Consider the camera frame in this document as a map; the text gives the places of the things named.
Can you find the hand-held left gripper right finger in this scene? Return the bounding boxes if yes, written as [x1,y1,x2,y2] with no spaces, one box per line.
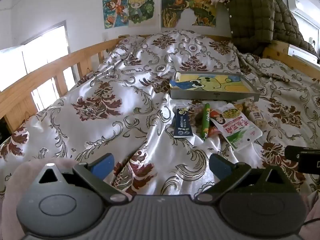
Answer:
[195,154,300,204]

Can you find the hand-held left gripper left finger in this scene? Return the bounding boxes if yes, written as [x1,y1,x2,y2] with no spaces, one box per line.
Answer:
[35,153,133,204]

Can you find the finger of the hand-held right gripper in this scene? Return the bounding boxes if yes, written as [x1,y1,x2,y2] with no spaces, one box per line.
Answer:
[284,145,304,160]

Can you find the orange-red snack packet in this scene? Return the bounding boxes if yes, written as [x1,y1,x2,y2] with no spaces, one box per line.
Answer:
[207,122,225,140]

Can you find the white snack pouch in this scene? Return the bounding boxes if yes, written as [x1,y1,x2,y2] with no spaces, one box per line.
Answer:
[209,103,263,152]

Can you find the green sausage stick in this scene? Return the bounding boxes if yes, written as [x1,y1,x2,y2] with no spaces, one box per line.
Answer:
[201,102,211,140]

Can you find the clear bag of nuts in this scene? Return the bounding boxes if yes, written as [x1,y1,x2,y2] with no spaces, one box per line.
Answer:
[244,98,267,128]

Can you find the dark blue snack packet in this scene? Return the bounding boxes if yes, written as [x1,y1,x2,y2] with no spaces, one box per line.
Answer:
[173,106,193,138]

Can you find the grey tray with cartoon print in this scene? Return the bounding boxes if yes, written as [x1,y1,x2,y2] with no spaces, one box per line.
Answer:
[169,71,260,100]

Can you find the olive quilted jacket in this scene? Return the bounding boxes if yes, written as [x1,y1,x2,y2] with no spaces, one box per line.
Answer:
[226,0,318,55]

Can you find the white air conditioner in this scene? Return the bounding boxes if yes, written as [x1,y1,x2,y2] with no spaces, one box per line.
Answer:
[286,0,320,28]

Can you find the wooden bed frame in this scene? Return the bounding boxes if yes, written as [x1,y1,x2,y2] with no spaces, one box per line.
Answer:
[0,34,320,133]

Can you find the cartoon figure wall poster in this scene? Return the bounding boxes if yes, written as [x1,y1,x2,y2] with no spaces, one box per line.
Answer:
[102,0,161,30]

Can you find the yellow floral wall poster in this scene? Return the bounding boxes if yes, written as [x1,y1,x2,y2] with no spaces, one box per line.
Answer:
[161,0,217,28]

